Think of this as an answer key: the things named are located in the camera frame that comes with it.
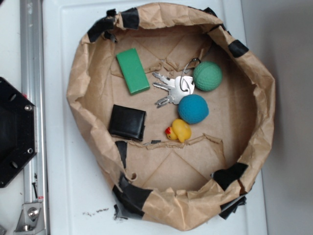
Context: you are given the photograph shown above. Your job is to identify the white plastic tray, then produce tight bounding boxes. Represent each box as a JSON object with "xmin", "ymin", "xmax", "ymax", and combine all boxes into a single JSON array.
[{"xmin": 42, "ymin": 0, "xmax": 268, "ymax": 235}]

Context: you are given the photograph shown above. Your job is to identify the green rectangular block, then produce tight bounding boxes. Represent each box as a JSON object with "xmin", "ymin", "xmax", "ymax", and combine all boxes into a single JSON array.
[{"xmin": 116, "ymin": 48, "xmax": 150, "ymax": 95}]

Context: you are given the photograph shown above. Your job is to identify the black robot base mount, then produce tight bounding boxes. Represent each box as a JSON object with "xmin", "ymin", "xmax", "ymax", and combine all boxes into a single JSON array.
[{"xmin": 0, "ymin": 77, "xmax": 36, "ymax": 188}]

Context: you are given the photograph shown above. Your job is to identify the green foam ball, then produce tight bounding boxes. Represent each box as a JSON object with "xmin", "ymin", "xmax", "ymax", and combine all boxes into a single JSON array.
[{"xmin": 193, "ymin": 61, "xmax": 223, "ymax": 92}]

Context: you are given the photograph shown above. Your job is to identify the yellow rubber duck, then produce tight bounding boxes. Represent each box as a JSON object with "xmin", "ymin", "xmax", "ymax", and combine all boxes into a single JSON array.
[{"xmin": 165, "ymin": 119, "xmax": 192, "ymax": 143}]

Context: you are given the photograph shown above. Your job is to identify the wire key ring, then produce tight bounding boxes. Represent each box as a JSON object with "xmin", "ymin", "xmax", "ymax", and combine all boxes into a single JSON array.
[{"xmin": 179, "ymin": 57, "xmax": 201, "ymax": 92}]

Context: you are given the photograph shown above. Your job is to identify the brown paper bag bin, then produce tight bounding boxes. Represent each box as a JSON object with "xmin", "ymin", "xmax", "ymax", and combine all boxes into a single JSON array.
[{"xmin": 67, "ymin": 3, "xmax": 275, "ymax": 231}]

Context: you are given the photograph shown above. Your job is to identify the metal corner bracket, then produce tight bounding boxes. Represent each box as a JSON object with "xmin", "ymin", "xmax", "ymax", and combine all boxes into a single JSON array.
[{"xmin": 14, "ymin": 202, "xmax": 47, "ymax": 235}]

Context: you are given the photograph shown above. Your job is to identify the silver key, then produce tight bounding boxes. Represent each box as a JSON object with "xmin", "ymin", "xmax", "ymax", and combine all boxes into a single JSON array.
[
  {"xmin": 153, "ymin": 82, "xmax": 195, "ymax": 94},
  {"xmin": 155, "ymin": 89, "xmax": 190, "ymax": 108},
  {"xmin": 152, "ymin": 72, "xmax": 195, "ymax": 91}
]

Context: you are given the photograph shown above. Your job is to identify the aluminium extrusion rail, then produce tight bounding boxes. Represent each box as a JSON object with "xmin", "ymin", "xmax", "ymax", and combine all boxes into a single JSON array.
[{"xmin": 20, "ymin": 0, "xmax": 48, "ymax": 203}]

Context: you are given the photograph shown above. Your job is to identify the silver key bottom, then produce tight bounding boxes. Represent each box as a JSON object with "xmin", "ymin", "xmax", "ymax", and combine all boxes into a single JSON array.
[{"xmin": 155, "ymin": 89, "xmax": 190, "ymax": 108}]

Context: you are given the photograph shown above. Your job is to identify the blue foam ball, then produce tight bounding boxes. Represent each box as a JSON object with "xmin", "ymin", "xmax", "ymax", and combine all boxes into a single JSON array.
[{"xmin": 178, "ymin": 94, "xmax": 209, "ymax": 124}]

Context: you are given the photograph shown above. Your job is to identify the silver key top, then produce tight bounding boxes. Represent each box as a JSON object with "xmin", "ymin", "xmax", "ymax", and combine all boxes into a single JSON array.
[{"xmin": 152, "ymin": 72, "xmax": 195, "ymax": 91}]

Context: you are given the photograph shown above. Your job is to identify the silver key middle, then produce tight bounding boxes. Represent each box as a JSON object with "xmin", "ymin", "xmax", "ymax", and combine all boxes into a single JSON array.
[{"xmin": 153, "ymin": 82, "xmax": 195, "ymax": 94}]

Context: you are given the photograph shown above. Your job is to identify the black square block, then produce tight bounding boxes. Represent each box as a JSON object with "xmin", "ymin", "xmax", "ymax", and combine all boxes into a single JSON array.
[{"xmin": 109, "ymin": 105, "xmax": 146, "ymax": 141}]

